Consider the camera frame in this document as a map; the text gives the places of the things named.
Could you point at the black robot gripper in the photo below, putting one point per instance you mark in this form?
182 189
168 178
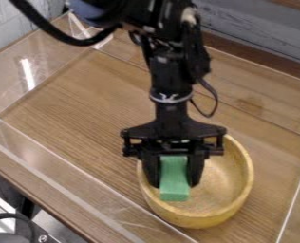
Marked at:
172 134

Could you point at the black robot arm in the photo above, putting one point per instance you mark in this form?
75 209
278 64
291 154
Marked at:
164 26

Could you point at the green rectangular block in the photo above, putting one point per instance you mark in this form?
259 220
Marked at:
174 187

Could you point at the brown wooden bowl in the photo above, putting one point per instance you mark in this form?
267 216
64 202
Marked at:
217 197

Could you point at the black metal frame bracket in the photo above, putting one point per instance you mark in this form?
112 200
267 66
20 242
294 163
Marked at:
31 231

